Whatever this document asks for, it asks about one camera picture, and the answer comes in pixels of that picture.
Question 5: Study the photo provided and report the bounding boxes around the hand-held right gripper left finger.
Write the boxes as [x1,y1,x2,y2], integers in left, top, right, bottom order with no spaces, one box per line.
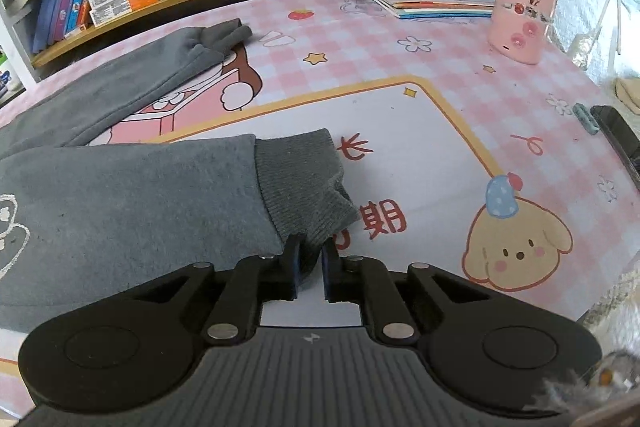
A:
[127,234,304,347]

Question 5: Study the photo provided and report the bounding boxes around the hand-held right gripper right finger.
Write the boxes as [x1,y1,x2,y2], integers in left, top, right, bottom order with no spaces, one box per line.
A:
[321,241,495,347]

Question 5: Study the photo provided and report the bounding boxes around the grey sweatshirt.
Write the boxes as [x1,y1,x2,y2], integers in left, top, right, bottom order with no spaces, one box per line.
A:
[0,18,361,333]

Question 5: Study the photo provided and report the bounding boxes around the pink checkered cartoon desk mat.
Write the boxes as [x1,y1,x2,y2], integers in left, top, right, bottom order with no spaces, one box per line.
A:
[0,0,640,408]

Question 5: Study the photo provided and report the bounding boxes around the fuzzy grey fabric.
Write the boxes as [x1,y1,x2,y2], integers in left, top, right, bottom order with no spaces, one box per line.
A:
[542,349,640,427]

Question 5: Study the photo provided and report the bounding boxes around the small teal clip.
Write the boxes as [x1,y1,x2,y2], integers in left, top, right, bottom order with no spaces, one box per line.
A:
[572,103,599,135]

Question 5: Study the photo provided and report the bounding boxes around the black flat device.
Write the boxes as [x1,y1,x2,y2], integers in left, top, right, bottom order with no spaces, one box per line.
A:
[590,106,640,188]

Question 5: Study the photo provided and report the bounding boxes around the pink sticker-covered tin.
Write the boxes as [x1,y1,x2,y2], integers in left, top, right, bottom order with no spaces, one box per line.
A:
[488,0,566,66]

